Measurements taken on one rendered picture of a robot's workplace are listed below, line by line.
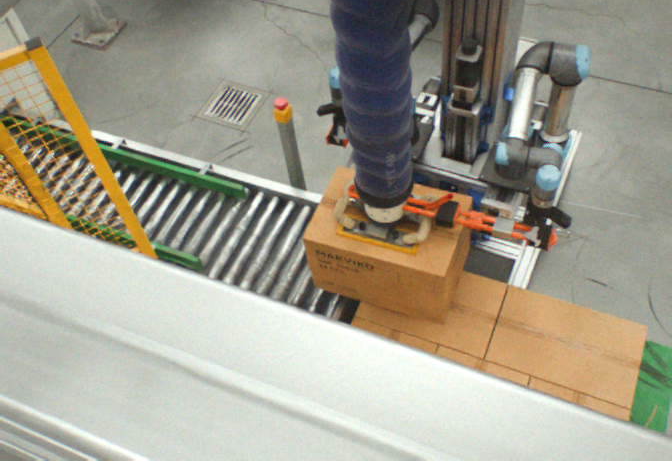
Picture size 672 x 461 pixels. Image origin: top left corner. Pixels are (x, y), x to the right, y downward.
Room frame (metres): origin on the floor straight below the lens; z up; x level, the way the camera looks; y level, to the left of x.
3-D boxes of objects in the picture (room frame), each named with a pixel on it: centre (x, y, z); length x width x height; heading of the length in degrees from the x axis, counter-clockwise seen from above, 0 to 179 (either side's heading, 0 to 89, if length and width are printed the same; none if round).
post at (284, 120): (2.51, 0.16, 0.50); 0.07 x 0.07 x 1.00; 59
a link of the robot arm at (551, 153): (1.54, -0.75, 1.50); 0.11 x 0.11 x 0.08; 66
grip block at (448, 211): (1.60, -0.44, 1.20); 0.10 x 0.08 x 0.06; 151
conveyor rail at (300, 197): (2.66, 0.76, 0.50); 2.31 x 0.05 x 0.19; 59
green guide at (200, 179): (2.79, 1.09, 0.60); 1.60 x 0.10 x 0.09; 59
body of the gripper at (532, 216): (1.45, -0.72, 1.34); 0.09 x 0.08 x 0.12; 61
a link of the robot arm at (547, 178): (1.44, -0.73, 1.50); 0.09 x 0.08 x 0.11; 156
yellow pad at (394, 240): (1.64, -0.17, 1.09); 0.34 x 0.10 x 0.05; 61
